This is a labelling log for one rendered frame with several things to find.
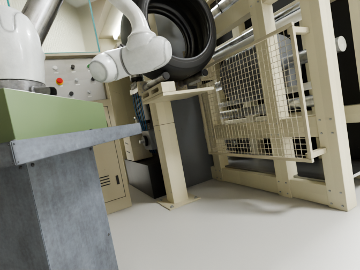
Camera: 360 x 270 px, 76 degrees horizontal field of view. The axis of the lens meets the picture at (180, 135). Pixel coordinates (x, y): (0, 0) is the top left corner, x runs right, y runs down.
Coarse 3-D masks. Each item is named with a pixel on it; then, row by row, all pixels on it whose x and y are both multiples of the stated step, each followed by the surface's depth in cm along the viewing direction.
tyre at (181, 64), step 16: (144, 0) 125; (160, 0) 158; (176, 0) 158; (192, 0) 153; (176, 16) 167; (192, 16) 164; (208, 16) 145; (128, 32) 130; (192, 32) 171; (208, 32) 147; (192, 48) 172; (208, 48) 144; (176, 64) 134; (192, 64) 139; (176, 80) 152
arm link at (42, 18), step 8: (32, 0) 84; (40, 0) 84; (48, 0) 86; (56, 0) 89; (24, 8) 83; (32, 8) 83; (40, 8) 84; (48, 8) 86; (56, 8) 89; (32, 16) 82; (40, 16) 84; (48, 16) 86; (40, 24) 84; (48, 24) 87; (40, 32) 84; (40, 40) 85
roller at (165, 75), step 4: (164, 72) 134; (160, 76) 136; (164, 76) 134; (168, 76) 135; (152, 80) 148; (156, 80) 142; (160, 80) 139; (164, 80) 137; (148, 84) 154; (152, 84) 149; (156, 84) 146; (144, 88) 163; (148, 88) 158
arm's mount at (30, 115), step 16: (0, 96) 47; (16, 96) 49; (32, 96) 53; (48, 96) 57; (0, 112) 47; (16, 112) 48; (32, 112) 52; (48, 112) 56; (64, 112) 62; (80, 112) 68; (96, 112) 76; (0, 128) 48; (16, 128) 48; (32, 128) 51; (48, 128) 56; (64, 128) 61; (80, 128) 67; (96, 128) 74
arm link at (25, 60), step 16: (0, 16) 60; (16, 16) 62; (0, 32) 58; (16, 32) 60; (32, 32) 65; (0, 48) 58; (16, 48) 60; (32, 48) 63; (0, 64) 58; (16, 64) 60; (32, 64) 63; (32, 80) 63
